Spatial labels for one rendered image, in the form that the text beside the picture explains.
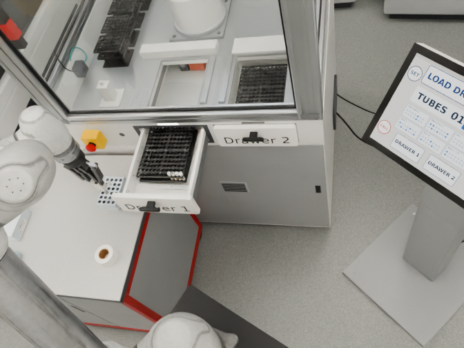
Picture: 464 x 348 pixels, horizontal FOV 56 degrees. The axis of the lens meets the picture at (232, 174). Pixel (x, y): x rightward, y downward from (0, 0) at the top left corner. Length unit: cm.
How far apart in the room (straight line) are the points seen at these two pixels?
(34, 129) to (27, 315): 58
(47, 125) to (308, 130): 83
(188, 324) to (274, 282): 115
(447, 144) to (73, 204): 133
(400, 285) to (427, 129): 103
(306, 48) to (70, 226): 109
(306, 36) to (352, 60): 177
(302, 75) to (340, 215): 116
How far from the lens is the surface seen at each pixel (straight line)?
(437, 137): 129
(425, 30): 314
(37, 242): 182
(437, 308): 217
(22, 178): 80
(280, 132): 150
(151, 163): 156
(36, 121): 136
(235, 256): 229
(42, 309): 100
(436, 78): 129
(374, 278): 217
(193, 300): 141
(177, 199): 142
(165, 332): 112
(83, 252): 169
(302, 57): 125
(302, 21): 116
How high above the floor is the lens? 210
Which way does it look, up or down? 56 degrees down
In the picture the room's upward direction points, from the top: 24 degrees counter-clockwise
